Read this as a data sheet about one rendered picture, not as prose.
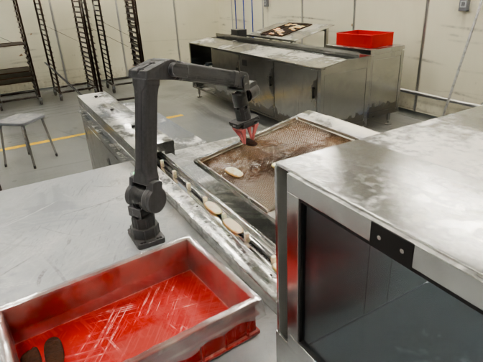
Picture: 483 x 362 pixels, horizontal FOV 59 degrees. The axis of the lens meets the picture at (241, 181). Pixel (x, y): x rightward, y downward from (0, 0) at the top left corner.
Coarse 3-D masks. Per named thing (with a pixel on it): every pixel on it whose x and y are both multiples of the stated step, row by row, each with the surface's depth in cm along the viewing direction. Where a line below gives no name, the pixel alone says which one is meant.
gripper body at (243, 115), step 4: (248, 104) 159; (236, 108) 158; (240, 108) 158; (244, 108) 158; (248, 108) 159; (236, 112) 159; (240, 112) 158; (244, 112) 158; (248, 112) 159; (236, 116) 160; (240, 116) 159; (244, 116) 159; (248, 116) 160; (252, 116) 162; (256, 116) 162; (232, 120) 163; (236, 120) 162; (240, 120) 160; (244, 120) 160; (248, 120) 160; (232, 124) 162; (236, 124) 158; (240, 124) 158
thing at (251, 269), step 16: (160, 176) 164; (176, 192) 150; (176, 208) 146; (192, 208) 139; (192, 224) 135; (208, 224) 129; (208, 240) 125; (224, 240) 121; (224, 256) 117; (240, 256) 113; (240, 272) 110; (256, 272) 106; (272, 272) 106; (256, 288) 104; (272, 288) 100; (272, 304) 98
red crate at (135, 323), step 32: (160, 288) 108; (192, 288) 108; (96, 320) 99; (128, 320) 98; (160, 320) 98; (192, 320) 97; (64, 352) 90; (96, 352) 90; (128, 352) 90; (224, 352) 88
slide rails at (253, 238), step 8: (160, 168) 175; (168, 168) 175; (184, 176) 166; (192, 184) 159; (200, 192) 152; (200, 200) 146; (208, 200) 146; (216, 216) 136; (232, 216) 135; (240, 224) 130; (232, 232) 126; (240, 240) 122; (256, 240) 122; (248, 248) 118; (264, 248) 118
